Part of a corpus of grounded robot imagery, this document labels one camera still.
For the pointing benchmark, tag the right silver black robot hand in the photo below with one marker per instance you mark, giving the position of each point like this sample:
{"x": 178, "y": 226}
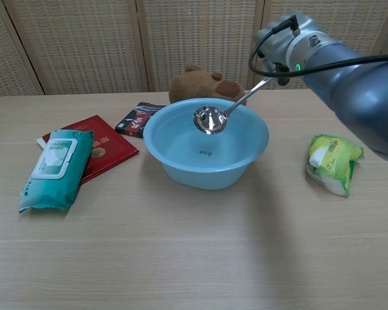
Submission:
{"x": 269, "y": 68}

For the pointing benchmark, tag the dark patterned snack packet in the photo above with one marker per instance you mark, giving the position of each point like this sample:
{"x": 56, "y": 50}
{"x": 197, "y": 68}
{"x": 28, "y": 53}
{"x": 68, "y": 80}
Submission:
{"x": 134, "y": 121}

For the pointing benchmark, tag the light blue bowl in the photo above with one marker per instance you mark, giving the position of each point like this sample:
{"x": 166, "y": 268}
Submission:
{"x": 207, "y": 155}

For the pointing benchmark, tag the green yellow tissue pack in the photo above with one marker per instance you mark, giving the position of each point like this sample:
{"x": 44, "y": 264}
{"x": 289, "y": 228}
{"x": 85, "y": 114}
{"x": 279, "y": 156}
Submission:
{"x": 334, "y": 158}

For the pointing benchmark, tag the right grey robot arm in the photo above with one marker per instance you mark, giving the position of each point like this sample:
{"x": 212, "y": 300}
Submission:
{"x": 359, "y": 84}

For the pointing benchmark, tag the red booklet with gold print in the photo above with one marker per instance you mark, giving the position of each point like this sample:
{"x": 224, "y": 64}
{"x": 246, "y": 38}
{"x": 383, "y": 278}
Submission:
{"x": 108, "y": 145}

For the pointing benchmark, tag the teal wet wipes pack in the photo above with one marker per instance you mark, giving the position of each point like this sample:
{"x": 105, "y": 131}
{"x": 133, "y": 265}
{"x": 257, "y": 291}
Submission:
{"x": 55, "y": 168}

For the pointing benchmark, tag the brown plush toy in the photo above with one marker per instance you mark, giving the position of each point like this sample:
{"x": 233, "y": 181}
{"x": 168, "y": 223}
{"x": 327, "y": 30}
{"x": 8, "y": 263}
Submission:
{"x": 197, "y": 85}

